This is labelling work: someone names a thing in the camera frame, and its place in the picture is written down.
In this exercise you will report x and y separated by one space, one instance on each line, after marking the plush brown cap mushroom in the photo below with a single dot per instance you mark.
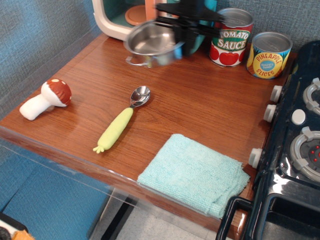
54 92

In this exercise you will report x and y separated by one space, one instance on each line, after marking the grey stove knob front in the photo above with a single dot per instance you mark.
254 157

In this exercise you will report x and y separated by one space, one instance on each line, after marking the grey stove knob rear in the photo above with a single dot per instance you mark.
276 93

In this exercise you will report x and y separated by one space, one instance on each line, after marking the tomato sauce can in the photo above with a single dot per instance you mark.
228 48

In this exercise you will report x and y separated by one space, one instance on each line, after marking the pineapple slices can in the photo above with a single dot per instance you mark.
268 55

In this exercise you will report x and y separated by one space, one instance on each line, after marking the toy microwave teal and cream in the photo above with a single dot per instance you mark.
110 14

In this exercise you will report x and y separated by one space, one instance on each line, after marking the grey stove knob middle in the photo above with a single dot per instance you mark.
269 112

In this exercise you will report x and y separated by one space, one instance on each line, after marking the black toy stove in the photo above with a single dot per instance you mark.
286 200

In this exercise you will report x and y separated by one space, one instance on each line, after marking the small stainless steel pan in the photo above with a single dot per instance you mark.
152 45

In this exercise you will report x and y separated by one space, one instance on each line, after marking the orange and black corner object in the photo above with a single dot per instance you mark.
11 229

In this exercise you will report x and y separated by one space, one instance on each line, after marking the grey stove knob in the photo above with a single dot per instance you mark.
254 157
276 93
269 112

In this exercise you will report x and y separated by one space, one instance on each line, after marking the spoon with yellow-green handle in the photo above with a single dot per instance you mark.
109 137

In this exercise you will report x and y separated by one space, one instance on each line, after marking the orange microwave turntable plate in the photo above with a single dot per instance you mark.
136 15

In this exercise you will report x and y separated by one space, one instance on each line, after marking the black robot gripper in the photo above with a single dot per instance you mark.
187 25

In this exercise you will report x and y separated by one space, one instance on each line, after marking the light blue folded cloth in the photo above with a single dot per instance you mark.
195 175

